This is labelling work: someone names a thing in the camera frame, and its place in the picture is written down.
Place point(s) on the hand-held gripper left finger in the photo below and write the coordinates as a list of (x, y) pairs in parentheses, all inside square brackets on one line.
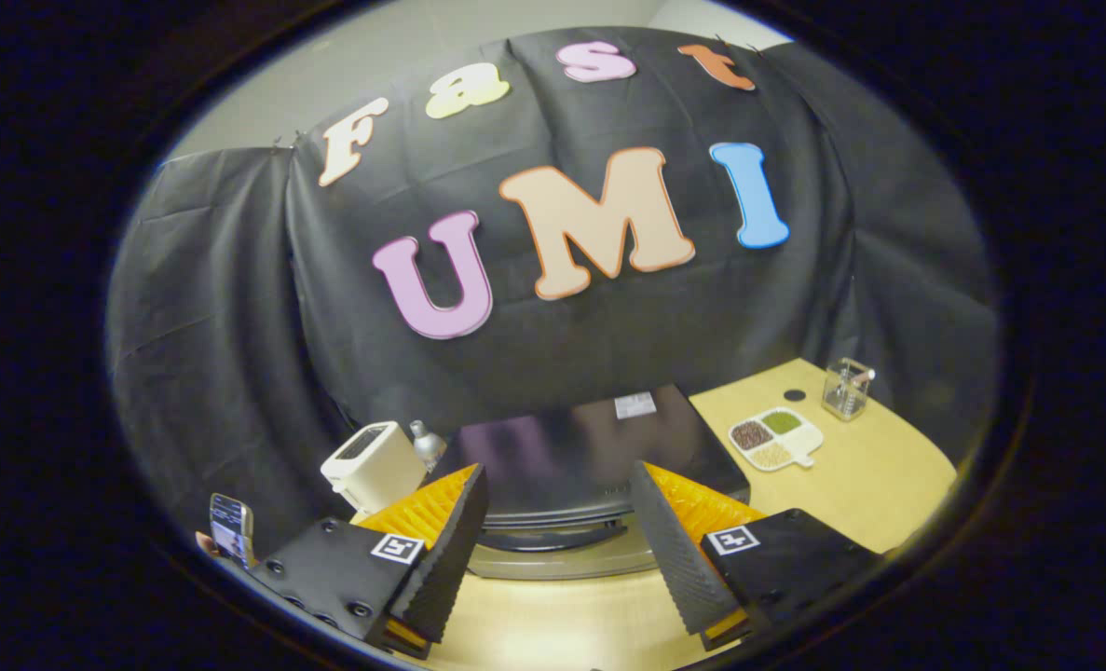
[(450, 559)]

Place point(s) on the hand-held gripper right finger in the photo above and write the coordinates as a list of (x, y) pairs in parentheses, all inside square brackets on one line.
[(674, 550)]

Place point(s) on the black toaster oven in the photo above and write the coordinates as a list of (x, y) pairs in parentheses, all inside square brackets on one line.
[(562, 457)]

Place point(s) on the white pop-up toaster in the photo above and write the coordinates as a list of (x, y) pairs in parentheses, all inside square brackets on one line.
[(375, 471)]

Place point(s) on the small silver bottle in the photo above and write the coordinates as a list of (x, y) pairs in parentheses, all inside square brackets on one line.
[(428, 449)]

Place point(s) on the white divided grain dish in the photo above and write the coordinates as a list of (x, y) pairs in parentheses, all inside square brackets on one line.
[(776, 438)]

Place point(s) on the smartphone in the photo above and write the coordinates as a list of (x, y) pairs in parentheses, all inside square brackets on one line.
[(232, 531)]

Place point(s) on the clear utensil holder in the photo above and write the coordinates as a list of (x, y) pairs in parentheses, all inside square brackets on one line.
[(846, 391)]

